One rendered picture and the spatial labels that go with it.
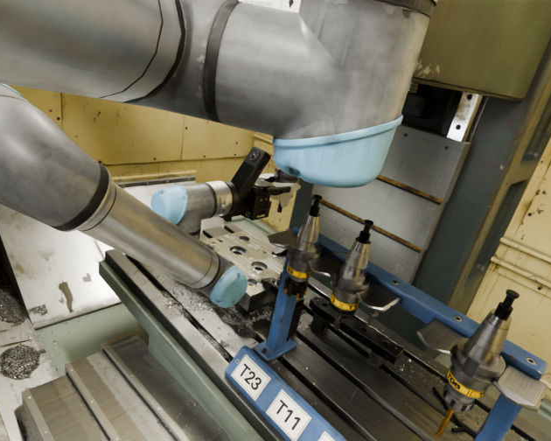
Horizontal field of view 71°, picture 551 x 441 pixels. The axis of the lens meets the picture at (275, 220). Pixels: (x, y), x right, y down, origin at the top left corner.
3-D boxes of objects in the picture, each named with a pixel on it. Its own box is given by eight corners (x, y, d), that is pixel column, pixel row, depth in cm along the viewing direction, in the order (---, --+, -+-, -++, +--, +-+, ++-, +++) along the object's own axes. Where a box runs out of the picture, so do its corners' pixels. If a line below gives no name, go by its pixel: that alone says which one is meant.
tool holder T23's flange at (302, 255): (324, 260, 75) (327, 248, 74) (308, 269, 70) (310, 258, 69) (298, 246, 78) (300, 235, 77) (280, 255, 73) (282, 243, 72)
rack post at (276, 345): (267, 364, 88) (294, 251, 76) (252, 349, 91) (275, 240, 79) (296, 347, 95) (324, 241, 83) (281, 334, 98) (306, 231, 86)
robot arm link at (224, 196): (198, 177, 81) (221, 191, 76) (216, 175, 84) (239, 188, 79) (194, 209, 84) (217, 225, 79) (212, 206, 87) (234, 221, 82)
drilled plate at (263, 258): (247, 311, 97) (250, 296, 95) (184, 258, 115) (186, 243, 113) (306, 286, 113) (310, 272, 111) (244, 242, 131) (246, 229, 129)
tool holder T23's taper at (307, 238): (321, 248, 74) (330, 215, 71) (309, 255, 70) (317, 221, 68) (302, 238, 76) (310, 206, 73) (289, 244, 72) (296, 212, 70)
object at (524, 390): (533, 418, 46) (536, 413, 46) (488, 388, 50) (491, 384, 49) (546, 391, 51) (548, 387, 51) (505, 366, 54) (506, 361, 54)
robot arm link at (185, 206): (147, 221, 77) (149, 181, 74) (193, 213, 85) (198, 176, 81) (167, 238, 72) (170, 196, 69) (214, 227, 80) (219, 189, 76)
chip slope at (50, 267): (52, 366, 110) (47, 290, 100) (-5, 256, 151) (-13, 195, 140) (273, 282, 171) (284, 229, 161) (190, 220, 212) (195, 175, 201)
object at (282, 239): (280, 251, 73) (281, 247, 73) (261, 239, 76) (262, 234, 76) (304, 243, 78) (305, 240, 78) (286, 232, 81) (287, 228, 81)
